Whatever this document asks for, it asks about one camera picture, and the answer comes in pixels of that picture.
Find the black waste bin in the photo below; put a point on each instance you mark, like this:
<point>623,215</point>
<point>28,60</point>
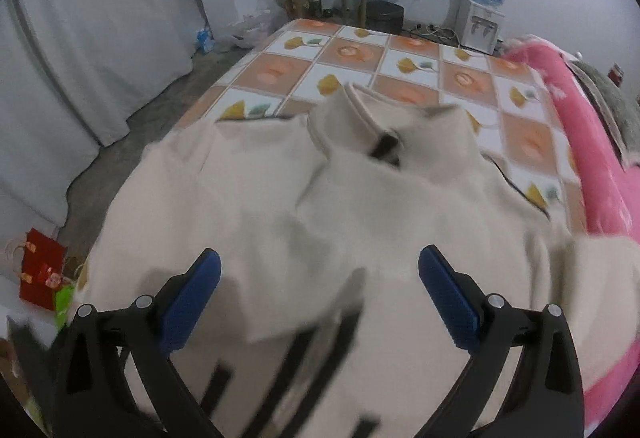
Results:
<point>384,16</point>

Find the cream zip jacket black trim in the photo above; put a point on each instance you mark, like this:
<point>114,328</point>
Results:
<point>300,198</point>

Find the red gift bag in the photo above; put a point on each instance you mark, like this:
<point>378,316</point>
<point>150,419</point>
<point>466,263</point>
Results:
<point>40,268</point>

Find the pink blanket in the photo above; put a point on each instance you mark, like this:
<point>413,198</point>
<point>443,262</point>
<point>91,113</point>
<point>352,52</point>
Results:
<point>600,178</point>

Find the white water dispenser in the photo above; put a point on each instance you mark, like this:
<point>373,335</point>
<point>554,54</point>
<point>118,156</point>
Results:
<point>475,23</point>

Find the grey cloth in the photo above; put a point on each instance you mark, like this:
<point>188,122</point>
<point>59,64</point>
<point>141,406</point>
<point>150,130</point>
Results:
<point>607,98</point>

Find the white curtain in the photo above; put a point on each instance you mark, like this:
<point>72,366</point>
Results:
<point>100,18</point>

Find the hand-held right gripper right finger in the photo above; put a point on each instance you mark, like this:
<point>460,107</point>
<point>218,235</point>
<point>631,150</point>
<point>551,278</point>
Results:
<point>450,298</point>

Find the blue packet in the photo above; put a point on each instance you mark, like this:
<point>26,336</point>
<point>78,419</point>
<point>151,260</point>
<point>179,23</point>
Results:
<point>205,41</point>

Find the white plastic bag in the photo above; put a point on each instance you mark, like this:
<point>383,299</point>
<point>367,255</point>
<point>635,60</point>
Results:
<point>252,31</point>

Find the small red box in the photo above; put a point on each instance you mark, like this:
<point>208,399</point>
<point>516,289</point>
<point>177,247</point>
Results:
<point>616,73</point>

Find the green paper bag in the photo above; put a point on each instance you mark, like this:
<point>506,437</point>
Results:
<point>64,300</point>

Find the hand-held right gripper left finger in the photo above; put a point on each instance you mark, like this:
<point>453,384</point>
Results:
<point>192,303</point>

